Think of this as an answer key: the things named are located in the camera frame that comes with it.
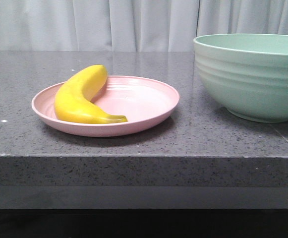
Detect yellow banana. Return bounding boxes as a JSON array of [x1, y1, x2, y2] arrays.
[[54, 64, 127, 124]]

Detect pink plate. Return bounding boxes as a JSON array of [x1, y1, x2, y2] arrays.
[[32, 76, 180, 137]]

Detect green bowl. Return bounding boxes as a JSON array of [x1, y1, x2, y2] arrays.
[[193, 34, 288, 123]]

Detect white curtain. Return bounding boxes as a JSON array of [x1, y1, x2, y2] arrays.
[[0, 0, 288, 52]]

